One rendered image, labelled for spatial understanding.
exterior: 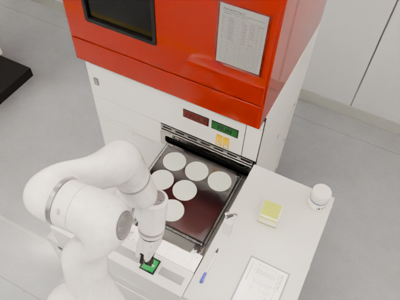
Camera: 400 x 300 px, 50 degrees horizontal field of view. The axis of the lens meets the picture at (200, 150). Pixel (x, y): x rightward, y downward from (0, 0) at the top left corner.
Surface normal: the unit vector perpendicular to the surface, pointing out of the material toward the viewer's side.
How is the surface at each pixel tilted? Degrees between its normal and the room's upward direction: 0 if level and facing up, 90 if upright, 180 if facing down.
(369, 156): 0
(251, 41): 90
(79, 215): 38
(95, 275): 80
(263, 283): 0
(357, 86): 90
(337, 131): 0
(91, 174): 73
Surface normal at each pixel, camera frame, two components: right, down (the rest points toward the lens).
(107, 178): 0.25, 0.68
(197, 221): 0.04, -0.62
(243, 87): -0.45, 0.70
